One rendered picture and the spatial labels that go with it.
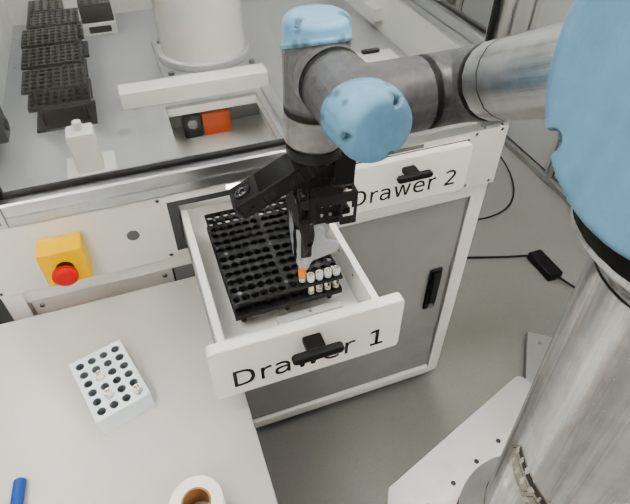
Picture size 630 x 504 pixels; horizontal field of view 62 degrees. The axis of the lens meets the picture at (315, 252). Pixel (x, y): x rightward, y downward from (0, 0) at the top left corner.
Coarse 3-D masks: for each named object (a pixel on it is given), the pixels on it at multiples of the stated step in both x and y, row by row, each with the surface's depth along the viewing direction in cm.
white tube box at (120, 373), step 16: (96, 352) 85; (112, 352) 85; (80, 368) 84; (96, 368) 84; (112, 368) 83; (128, 368) 83; (80, 384) 81; (96, 384) 81; (112, 384) 81; (128, 384) 81; (144, 384) 81; (96, 400) 80; (112, 400) 79; (128, 400) 81; (144, 400) 80; (96, 416) 77; (112, 416) 78; (128, 416) 80
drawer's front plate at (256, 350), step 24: (336, 312) 74; (360, 312) 74; (384, 312) 77; (240, 336) 71; (264, 336) 71; (288, 336) 72; (336, 336) 76; (360, 336) 78; (384, 336) 81; (216, 360) 70; (240, 360) 72; (264, 360) 74; (288, 360) 76; (336, 360) 81; (216, 384) 74; (264, 384) 78
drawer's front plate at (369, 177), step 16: (464, 144) 105; (384, 160) 101; (400, 160) 102; (416, 160) 103; (432, 160) 105; (448, 160) 106; (464, 160) 108; (368, 176) 101; (384, 176) 103; (432, 176) 107; (448, 176) 109; (464, 176) 111; (368, 192) 104; (384, 192) 106; (416, 192) 109; (432, 192) 111; (352, 208) 106; (368, 208) 107
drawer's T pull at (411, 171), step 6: (402, 168) 103; (408, 168) 102; (414, 168) 102; (408, 174) 101; (414, 174) 101; (420, 174) 101; (426, 174) 101; (432, 174) 102; (402, 180) 100; (408, 180) 101; (414, 180) 101
